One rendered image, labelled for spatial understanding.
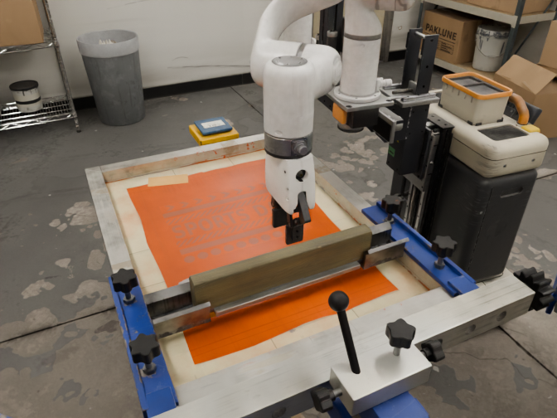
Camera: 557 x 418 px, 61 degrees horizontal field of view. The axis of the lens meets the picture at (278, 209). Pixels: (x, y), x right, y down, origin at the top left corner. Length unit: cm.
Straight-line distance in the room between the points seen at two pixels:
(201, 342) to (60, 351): 145
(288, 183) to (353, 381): 30
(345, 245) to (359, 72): 53
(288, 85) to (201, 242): 50
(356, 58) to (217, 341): 78
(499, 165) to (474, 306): 95
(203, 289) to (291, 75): 38
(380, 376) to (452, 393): 140
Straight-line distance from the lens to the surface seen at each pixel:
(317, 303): 91
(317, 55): 73
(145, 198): 124
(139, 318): 85
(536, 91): 401
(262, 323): 88
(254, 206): 117
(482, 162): 173
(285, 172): 72
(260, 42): 77
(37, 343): 233
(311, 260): 88
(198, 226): 111
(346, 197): 115
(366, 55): 127
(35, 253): 284
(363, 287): 96
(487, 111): 183
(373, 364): 68
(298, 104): 68
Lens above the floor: 160
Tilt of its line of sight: 34 degrees down
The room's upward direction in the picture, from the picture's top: straight up
